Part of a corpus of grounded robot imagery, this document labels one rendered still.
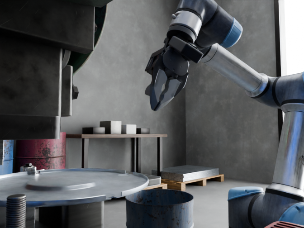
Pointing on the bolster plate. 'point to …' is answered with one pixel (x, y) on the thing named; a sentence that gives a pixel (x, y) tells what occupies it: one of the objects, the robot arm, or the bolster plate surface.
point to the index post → (27, 167)
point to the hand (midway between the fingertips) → (157, 105)
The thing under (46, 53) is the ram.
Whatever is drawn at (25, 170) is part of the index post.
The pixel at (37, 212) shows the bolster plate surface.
